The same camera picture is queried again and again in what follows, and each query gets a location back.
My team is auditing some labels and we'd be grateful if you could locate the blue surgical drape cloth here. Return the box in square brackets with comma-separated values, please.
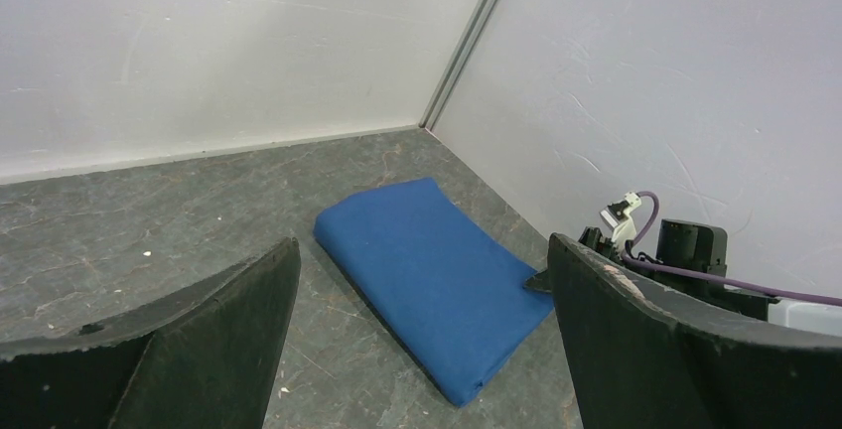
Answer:
[313, 178, 553, 407]

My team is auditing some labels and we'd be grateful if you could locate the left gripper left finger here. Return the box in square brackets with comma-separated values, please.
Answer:
[1, 238, 301, 428]

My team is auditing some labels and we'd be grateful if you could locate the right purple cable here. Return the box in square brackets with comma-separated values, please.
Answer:
[620, 190, 842, 309]

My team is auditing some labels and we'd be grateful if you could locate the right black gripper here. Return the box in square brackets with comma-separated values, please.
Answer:
[523, 219, 772, 321]

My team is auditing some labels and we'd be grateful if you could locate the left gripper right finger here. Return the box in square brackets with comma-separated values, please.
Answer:
[547, 233, 841, 428]

